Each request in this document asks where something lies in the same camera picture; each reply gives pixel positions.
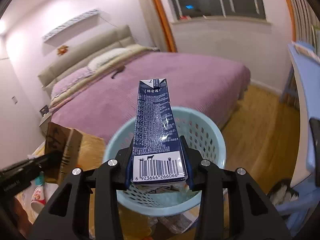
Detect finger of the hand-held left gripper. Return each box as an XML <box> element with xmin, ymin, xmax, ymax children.
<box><xmin>25</xmin><ymin>152</ymin><xmax>63</xmax><ymax>173</ymax></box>

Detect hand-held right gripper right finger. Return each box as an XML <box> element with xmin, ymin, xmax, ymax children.
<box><xmin>180</xmin><ymin>135</ymin><xmax>293</xmax><ymax>240</ymax></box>

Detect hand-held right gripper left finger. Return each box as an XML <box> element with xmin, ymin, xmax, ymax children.
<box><xmin>27</xmin><ymin>137</ymin><xmax>135</xmax><ymax>240</ymax></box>

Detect light blue plastic basket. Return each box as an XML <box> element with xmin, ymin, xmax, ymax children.
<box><xmin>103</xmin><ymin>107</ymin><xmax>227</xmax><ymax>217</ymax></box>

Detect dark blue milk carton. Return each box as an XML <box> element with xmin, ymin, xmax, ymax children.
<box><xmin>125</xmin><ymin>78</ymin><xmax>188</xmax><ymax>193</ymax></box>

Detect brown cardboard box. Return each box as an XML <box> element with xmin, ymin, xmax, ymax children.
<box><xmin>45</xmin><ymin>121</ymin><xmax>83</xmax><ymax>184</ymax></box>

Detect red and white cup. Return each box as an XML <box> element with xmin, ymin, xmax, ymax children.
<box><xmin>30</xmin><ymin>185</ymin><xmax>48</xmax><ymax>213</ymax></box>

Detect yellow printed blanket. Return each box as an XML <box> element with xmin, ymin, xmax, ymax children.
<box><xmin>12</xmin><ymin>130</ymin><xmax>200</xmax><ymax>240</ymax></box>

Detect beige nightstand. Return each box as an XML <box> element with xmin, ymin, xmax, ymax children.
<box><xmin>39</xmin><ymin>111</ymin><xmax>53</xmax><ymax>135</ymax></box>

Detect purple pillow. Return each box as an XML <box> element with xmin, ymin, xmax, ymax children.
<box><xmin>51</xmin><ymin>67</ymin><xmax>93</xmax><ymax>98</ymax></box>

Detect bed with purple cover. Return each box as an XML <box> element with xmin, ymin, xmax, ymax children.
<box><xmin>37</xmin><ymin>25</ymin><xmax>252</xmax><ymax>143</ymax></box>

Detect wooden brush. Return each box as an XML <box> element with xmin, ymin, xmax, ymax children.
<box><xmin>111</xmin><ymin>66</ymin><xmax>125</xmax><ymax>79</ymax></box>

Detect black and white cloth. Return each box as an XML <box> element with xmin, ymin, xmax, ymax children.
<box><xmin>267</xmin><ymin>179</ymin><xmax>299</xmax><ymax>207</ymax></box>

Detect white pillow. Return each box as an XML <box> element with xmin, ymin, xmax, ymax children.
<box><xmin>86</xmin><ymin>47</ymin><xmax>133</xmax><ymax>71</ymax></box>

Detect folded beige quilt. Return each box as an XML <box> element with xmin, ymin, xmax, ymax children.
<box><xmin>50</xmin><ymin>44</ymin><xmax>160</xmax><ymax>110</ymax></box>

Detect blue chair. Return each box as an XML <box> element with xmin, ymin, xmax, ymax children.
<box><xmin>267</xmin><ymin>185</ymin><xmax>320</xmax><ymax>230</ymax></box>

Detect black phone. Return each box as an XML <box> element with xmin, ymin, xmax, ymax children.
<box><xmin>309</xmin><ymin>117</ymin><xmax>320</xmax><ymax>160</ymax></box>

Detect blue desk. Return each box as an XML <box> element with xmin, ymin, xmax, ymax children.
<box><xmin>280</xmin><ymin>41</ymin><xmax>320</xmax><ymax>188</ymax></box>

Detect white paper box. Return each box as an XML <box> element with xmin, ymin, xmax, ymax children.
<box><xmin>292</xmin><ymin>41</ymin><xmax>320</xmax><ymax>63</ymax></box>

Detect striped beige and orange curtain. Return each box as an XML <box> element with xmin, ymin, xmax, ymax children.
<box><xmin>277</xmin><ymin>0</ymin><xmax>320</xmax><ymax>55</ymax></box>

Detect white patterned wall shelf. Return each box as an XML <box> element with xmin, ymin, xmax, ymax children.
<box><xmin>42</xmin><ymin>9</ymin><xmax>100</xmax><ymax>42</ymax></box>

